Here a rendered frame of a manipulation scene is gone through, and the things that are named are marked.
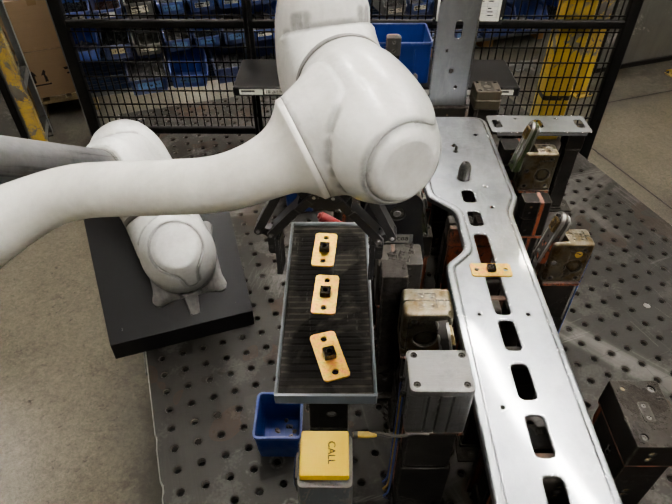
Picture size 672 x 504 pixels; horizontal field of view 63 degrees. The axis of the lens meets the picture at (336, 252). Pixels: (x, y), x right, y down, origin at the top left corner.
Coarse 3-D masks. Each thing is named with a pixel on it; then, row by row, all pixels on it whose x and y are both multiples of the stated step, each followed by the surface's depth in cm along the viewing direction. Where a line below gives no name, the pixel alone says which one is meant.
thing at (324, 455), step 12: (312, 432) 70; (324, 432) 70; (336, 432) 70; (312, 444) 68; (324, 444) 68; (336, 444) 68; (348, 444) 68; (300, 456) 67; (312, 456) 67; (324, 456) 67; (336, 456) 67; (348, 456) 67; (300, 468) 66; (312, 468) 66; (324, 468) 66; (336, 468) 66; (348, 468) 66
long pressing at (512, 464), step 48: (480, 144) 152; (432, 192) 135; (480, 192) 135; (480, 288) 111; (528, 288) 111; (480, 336) 102; (528, 336) 102; (480, 384) 94; (576, 384) 94; (480, 432) 87; (528, 432) 87; (576, 432) 87; (528, 480) 81; (576, 480) 81
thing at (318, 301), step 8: (320, 280) 89; (336, 280) 89; (320, 288) 87; (328, 288) 87; (336, 288) 88; (320, 296) 86; (328, 296) 86; (336, 296) 87; (312, 304) 85; (320, 304) 85; (328, 304) 85; (312, 312) 84; (320, 312) 84; (328, 312) 84
